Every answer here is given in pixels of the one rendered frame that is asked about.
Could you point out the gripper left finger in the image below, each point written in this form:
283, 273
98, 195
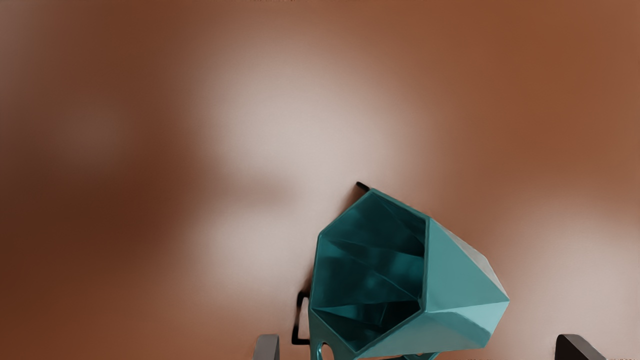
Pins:
267, 348

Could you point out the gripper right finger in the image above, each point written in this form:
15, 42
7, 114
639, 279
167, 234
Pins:
575, 350

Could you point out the teal faceted mug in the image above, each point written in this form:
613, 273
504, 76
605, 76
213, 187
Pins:
450, 290

